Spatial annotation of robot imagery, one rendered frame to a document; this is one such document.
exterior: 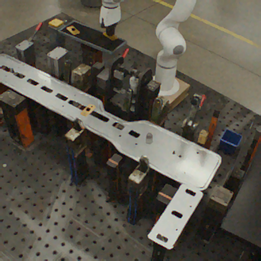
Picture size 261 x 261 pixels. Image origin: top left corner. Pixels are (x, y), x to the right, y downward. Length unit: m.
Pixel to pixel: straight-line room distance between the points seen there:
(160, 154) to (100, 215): 0.42
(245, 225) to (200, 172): 0.31
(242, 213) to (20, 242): 0.97
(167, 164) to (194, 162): 0.12
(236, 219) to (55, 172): 0.96
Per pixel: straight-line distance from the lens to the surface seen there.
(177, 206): 1.41
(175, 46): 1.88
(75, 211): 1.74
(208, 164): 1.55
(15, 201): 1.82
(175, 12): 1.89
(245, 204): 1.45
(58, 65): 1.90
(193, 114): 1.57
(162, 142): 1.60
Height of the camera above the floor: 2.20
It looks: 45 degrees down
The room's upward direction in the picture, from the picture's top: 9 degrees clockwise
